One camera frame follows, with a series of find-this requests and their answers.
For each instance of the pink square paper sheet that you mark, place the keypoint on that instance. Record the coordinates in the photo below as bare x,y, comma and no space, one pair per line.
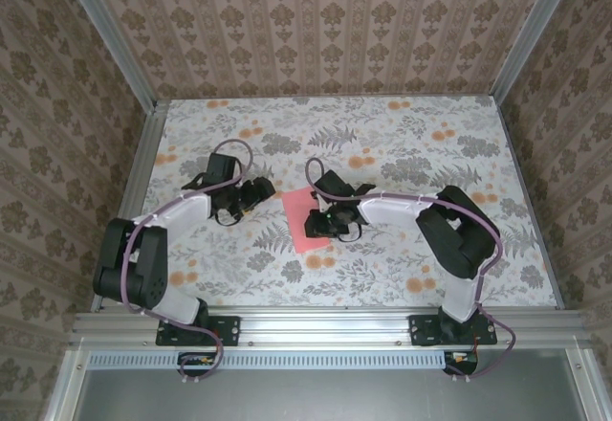
299,229

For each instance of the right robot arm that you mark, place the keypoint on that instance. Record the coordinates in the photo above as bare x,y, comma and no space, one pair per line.
392,208

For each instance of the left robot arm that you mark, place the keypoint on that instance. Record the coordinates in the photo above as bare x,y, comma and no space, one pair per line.
186,210

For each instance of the floral patterned table cover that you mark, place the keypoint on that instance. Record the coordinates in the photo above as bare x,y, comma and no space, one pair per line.
334,287

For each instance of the black controller board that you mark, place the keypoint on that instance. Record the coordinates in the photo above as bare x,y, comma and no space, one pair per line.
196,363
461,363

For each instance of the grey metal panel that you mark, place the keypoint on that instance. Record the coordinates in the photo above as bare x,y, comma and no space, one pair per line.
325,397

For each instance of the aluminium mounting rail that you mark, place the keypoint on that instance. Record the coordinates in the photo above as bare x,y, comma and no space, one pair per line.
325,327

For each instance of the aluminium side rail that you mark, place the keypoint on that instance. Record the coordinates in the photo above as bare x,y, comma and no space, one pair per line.
129,206

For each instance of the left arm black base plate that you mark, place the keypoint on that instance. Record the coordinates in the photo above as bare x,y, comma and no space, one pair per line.
229,330

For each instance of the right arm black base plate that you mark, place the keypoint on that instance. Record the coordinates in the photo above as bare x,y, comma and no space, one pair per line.
423,330

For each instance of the aluminium frame post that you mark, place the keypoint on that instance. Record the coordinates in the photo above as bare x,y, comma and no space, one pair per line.
526,28
110,33

